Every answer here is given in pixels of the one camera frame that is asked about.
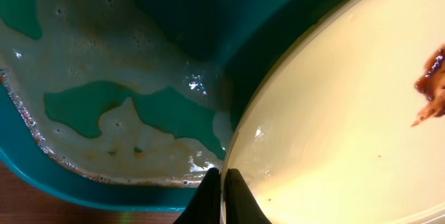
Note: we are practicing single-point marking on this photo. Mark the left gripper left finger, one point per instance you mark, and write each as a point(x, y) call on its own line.
point(204, 207)

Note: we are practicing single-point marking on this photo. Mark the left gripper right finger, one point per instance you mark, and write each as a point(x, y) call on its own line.
point(240, 204)

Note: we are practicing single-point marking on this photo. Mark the yellow plate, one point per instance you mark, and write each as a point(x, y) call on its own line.
point(334, 134)

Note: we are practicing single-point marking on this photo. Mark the teal plastic tray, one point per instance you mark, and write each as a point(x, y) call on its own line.
point(125, 104)

